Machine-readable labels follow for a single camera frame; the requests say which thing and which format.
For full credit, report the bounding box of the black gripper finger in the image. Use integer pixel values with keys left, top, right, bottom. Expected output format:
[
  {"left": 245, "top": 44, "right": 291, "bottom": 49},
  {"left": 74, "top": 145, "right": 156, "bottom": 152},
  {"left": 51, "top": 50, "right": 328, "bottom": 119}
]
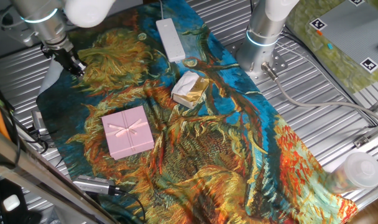
[
  {"left": 73, "top": 58, "right": 88, "bottom": 75},
  {"left": 67, "top": 64, "right": 85, "bottom": 78}
]

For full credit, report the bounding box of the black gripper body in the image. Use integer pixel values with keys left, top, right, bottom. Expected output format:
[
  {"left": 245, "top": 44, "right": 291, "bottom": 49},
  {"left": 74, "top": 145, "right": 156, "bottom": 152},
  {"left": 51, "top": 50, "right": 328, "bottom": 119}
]
[{"left": 52, "top": 46, "right": 78, "bottom": 70}]

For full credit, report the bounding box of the pink ribboned casing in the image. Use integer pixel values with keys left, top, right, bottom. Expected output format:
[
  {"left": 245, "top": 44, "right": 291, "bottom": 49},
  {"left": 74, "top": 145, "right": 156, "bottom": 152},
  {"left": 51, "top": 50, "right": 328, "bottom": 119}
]
[{"left": 101, "top": 105, "right": 155, "bottom": 161}]

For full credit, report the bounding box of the white power strip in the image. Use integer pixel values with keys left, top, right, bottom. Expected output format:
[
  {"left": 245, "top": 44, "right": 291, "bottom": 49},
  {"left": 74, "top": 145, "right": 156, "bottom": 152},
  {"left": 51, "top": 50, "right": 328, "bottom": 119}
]
[{"left": 155, "top": 0, "right": 187, "bottom": 64}]

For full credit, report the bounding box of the gold tissue pack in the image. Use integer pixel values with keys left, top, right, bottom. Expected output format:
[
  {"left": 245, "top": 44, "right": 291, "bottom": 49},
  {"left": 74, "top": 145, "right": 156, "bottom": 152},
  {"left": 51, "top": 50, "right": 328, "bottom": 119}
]
[{"left": 170, "top": 70, "right": 210, "bottom": 110}]

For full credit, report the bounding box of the white earbud case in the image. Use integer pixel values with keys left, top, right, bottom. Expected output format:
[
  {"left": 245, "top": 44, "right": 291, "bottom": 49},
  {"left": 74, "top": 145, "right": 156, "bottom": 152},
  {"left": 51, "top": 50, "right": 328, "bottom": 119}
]
[{"left": 2, "top": 194, "right": 21, "bottom": 212}]

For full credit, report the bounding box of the sunflower painting print cloth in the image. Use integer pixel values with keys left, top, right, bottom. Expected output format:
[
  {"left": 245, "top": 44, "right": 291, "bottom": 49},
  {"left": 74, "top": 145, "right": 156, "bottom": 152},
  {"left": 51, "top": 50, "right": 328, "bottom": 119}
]
[{"left": 35, "top": 0, "right": 359, "bottom": 224}]

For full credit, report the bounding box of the black computer mouse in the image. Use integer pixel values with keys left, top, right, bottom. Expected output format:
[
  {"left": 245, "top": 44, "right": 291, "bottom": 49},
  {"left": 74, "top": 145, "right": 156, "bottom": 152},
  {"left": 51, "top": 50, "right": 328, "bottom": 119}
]
[{"left": 20, "top": 210, "right": 43, "bottom": 224}]

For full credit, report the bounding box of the green patterned mat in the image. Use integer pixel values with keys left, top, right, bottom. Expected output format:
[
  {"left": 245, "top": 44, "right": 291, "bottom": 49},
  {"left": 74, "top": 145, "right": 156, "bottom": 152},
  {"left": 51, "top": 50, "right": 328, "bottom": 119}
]
[{"left": 285, "top": 0, "right": 378, "bottom": 95}]

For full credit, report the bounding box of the gray marker board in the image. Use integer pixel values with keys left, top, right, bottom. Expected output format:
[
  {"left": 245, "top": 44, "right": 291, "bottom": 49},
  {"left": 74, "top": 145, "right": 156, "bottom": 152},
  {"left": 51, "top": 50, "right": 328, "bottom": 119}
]
[{"left": 309, "top": 0, "right": 378, "bottom": 75}]

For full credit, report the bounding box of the translucent plastic cup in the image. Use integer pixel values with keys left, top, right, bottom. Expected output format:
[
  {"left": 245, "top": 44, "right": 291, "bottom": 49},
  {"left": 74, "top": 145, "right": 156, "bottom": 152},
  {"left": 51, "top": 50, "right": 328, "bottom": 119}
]
[{"left": 324, "top": 151, "right": 378, "bottom": 195}]

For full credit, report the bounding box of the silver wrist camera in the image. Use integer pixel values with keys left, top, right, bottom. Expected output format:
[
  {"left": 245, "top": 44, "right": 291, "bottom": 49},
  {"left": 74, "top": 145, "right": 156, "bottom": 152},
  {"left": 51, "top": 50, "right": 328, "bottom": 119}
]
[{"left": 0, "top": 5, "right": 39, "bottom": 48}]

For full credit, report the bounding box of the silver side camera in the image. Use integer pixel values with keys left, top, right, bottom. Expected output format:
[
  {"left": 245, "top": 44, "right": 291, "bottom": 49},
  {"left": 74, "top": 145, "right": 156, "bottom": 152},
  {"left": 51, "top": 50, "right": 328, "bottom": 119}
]
[{"left": 31, "top": 110, "right": 47, "bottom": 138}]

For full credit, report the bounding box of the metal frame bar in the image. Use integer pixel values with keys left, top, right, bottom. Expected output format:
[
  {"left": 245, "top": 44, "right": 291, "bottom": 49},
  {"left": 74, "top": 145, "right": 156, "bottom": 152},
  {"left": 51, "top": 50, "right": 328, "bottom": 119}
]
[{"left": 0, "top": 124, "right": 118, "bottom": 224}]

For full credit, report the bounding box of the silver vented camera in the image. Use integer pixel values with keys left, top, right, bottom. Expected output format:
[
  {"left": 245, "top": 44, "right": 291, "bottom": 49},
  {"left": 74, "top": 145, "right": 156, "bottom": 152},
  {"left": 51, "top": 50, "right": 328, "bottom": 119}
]
[{"left": 73, "top": 175, "right": 121, "bottom": 196}]

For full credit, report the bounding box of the black camera cable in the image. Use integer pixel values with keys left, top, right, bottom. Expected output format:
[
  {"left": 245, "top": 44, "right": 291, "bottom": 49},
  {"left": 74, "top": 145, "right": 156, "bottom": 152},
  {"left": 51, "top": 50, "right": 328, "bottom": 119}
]
[{"left": 108, "top": 185, "right": 147, "bottom": 223}]

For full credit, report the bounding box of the thick gray base cable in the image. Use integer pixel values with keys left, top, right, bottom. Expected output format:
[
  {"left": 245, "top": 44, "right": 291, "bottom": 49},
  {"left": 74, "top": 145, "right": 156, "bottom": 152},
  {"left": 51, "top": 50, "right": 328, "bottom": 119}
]
[{"left": 260, "top": 61, "right": 378, "bottom": 124}]

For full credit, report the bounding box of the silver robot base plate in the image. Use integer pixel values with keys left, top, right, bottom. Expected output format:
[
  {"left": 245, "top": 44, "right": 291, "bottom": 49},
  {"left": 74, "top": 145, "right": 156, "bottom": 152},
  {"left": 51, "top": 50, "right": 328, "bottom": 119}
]
[{"left": 228, "top": 40, "right": 289, "bottom": 82}]

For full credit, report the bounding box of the black base cable bundle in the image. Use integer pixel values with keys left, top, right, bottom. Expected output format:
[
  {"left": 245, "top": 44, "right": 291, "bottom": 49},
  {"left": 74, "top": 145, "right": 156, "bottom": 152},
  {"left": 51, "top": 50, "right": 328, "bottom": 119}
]
[{"left": 278, "top": 30, "right": 378, "bottom": 127}]

